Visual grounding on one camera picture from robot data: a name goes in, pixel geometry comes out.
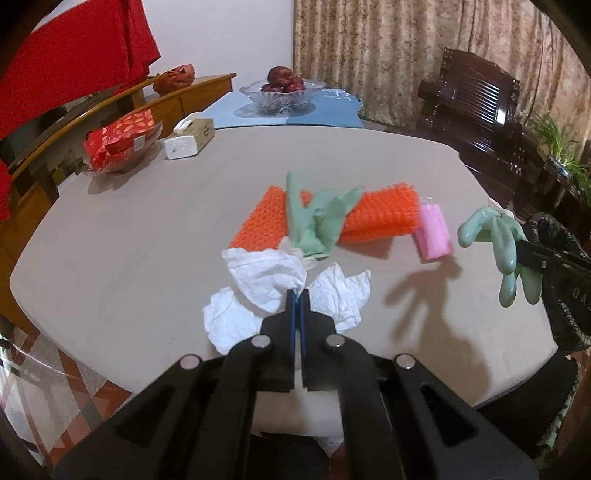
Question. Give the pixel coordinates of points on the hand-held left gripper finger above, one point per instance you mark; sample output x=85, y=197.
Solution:
x=292, y=318
x=302, y=323

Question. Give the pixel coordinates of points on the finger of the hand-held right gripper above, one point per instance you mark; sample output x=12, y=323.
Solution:
x=545, y=258

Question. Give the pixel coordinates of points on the green rubber glove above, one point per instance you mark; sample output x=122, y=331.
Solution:
x=304, y=226
x=501, y=240

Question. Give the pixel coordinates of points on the white tissue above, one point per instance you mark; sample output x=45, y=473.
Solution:
x=263, y=277
x=341, y=295

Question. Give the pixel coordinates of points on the person's right forearm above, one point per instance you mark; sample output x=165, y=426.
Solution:
x=565, y=327

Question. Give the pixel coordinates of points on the dark wooden side table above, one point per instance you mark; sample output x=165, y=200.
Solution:
x=568, y=189

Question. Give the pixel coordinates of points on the pink foam roll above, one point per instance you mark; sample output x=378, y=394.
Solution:
x=434, y=235

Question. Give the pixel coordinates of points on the potted green plant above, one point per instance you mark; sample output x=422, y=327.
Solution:
x=558, y=143

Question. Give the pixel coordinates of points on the orange foam mesh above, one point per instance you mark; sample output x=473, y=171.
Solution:
x=383, y=212

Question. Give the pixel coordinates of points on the dark wooden armchair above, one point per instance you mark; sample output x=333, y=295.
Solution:
x=475, y=101

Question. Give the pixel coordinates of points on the white tissue box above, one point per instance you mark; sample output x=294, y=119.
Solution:
x=184, y=145

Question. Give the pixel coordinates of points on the blue table cover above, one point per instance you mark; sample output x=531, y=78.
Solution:
x=323, y=115

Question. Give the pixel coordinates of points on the glass fruit bowl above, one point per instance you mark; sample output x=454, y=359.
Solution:
x=281, y=101

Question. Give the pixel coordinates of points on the red apple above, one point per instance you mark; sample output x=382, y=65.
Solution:
x=268, y=87
x=297, y=84
x=279, y=74

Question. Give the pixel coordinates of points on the red bag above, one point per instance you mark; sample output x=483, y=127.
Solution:
x=174, y=78

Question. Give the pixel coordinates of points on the beige patterned curtain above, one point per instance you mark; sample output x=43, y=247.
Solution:
x=369, y=46

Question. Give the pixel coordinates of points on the wooden television cabinet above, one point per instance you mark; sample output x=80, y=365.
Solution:
x=27, y=203

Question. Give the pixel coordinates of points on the red cloth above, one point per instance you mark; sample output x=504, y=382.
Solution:
x=69, y=55

